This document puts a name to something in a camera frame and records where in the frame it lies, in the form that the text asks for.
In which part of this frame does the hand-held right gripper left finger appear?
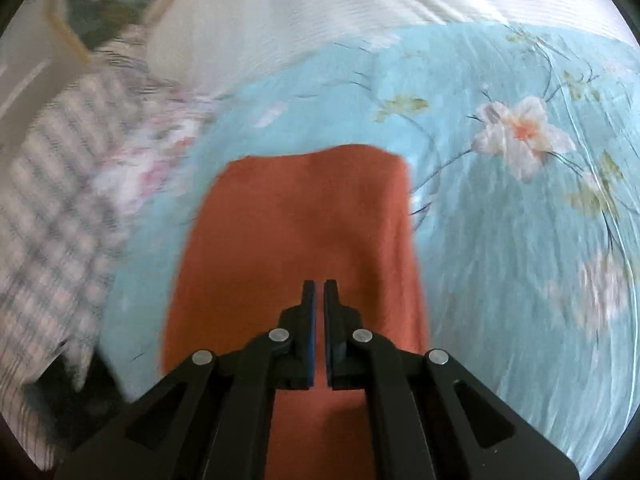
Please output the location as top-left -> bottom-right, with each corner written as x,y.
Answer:
54,280 -> 317,480

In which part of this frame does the light blue floral bed sheet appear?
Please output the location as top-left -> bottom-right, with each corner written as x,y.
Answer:
100,20 -> 640,467

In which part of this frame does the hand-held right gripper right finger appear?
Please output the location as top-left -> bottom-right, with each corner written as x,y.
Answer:
323,279 -> 582,480

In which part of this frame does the checked blanket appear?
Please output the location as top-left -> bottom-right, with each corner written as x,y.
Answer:
0,57 -> 151,472

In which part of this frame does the orange knit sweater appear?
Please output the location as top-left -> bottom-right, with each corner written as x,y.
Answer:
158,143 -> 432,480

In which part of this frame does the white striped quilt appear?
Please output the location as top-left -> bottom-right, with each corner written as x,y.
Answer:
146,0 -> 640,98

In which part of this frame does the pink floral cloth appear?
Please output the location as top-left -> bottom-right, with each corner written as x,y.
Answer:
92,85 -> 228,213

